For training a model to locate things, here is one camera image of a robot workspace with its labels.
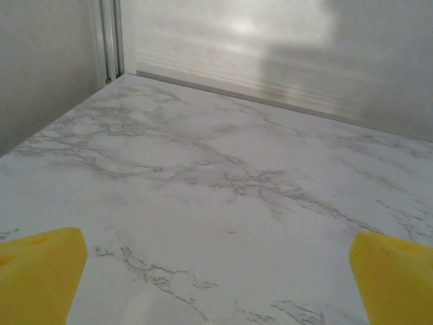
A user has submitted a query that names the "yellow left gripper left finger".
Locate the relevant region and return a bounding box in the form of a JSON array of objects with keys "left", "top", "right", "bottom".
[{"left": 0, "top": 227, "right": 89, "bottom": 325}]

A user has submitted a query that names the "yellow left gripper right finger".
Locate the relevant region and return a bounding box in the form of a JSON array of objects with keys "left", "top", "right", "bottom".
[{"left": 348, "top": 232, "right": 433, "bottom": 325}]

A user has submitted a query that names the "aluminium frame post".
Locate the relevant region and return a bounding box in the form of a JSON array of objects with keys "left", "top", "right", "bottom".
[{"left": 90, "top": 0, "right": 125, "bottom": 89}]

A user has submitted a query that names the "white wall edge strip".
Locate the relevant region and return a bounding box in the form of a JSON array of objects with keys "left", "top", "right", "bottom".
[{"left": 135, "top": 69, "right": 371, "bottom": 129}]

